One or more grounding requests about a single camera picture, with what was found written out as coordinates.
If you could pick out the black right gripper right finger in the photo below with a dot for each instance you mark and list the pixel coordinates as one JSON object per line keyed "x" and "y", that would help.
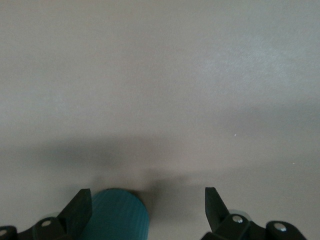
{"x": 217, "y": 215}

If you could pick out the dark teal ribbed cup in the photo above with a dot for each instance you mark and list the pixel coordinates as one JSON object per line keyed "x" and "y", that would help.
{"x": 117, "y": 215}

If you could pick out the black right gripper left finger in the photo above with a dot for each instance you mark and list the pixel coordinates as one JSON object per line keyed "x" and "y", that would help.
{"x": 75, "y": 215}

